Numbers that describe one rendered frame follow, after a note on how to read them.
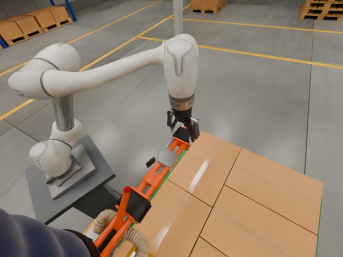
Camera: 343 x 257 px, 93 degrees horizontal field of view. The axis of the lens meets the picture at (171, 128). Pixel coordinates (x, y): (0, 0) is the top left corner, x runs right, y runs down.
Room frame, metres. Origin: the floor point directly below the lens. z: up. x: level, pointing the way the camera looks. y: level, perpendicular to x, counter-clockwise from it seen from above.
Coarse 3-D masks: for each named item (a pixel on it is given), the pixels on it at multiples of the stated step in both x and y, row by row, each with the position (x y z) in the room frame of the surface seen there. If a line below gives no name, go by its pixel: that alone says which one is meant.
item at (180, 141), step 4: (184, 128) 0.50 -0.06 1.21; (180, 132) 0.48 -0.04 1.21; (184, 132) 0.48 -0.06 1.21; (176, 136) 0.46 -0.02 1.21; (180, 136) 0.46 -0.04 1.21; (184, 136) 0.46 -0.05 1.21; (188, 136) 0.46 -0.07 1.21; (176, 140) 0.45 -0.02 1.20; (180, 140) 0.44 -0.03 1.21; (184, 140) 0.44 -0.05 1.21; (188, 140) 0.43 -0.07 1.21; (180, 144) 0.44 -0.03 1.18; (184, 144) 0.42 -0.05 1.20; (188, 144) 0.41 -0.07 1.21; (188, 148) 0.41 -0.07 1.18
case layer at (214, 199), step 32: (192, 160) 0.72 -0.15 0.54; (224, 160) 0.68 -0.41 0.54; (256, 160) 0.65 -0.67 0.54; (160, 192) 0.47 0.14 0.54; (192, 192) 0.45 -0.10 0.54; (224, 192) 0.42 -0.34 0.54; (256, 192) 0.39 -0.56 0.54; (288, 192) 0.37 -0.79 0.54; (320, 192) 0.35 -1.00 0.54; (160, 224) 0.26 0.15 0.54; (192, 224) 0.24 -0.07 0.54; (224, 224) 0.22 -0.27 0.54; (256, 224) 0.20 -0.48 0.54; (288, 224) 0.18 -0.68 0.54; (160, 256) 0.09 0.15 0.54; (192, 256) 0.07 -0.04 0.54; (224, 256) 0.05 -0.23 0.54; (256, 256) 0.04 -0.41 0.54; (288, 256) 0.02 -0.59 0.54
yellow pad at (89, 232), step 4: (92, 224) 0.17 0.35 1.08; (88, 228) 0.16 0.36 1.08; (92, 228) 0.16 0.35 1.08; (84, 232) 0.15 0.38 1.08; (88, 232) 0.15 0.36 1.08; (92, 232) 0.15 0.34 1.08; (88, 236) 0.13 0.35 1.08; (92, 236) 0.13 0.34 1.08; (96, 236) 0.13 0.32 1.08; (92, 240) 0.12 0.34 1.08
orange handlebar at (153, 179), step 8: (176, 144) 0.43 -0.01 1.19; (176, 152) 0.39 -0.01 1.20; (152, 168) 0.33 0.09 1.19; (168, 168) 0.32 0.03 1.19; (144, 176) 0.29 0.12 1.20; (152, 176) 0.29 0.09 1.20; (160, 176) 0.28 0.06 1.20; (144, 184) 0.26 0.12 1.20; (152, 184) 0.26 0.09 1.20; (152, 192) 0.23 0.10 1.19; (112, 224) 0.14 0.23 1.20; (128, 224) 0.13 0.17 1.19; (104, 232) 0.12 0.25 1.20; (120, 232) 0.11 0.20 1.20; (96, 240) 0.10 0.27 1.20; (112, 240) 0.09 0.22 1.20; (112, 248) 0.07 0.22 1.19; (104, 256) 0.06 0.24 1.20
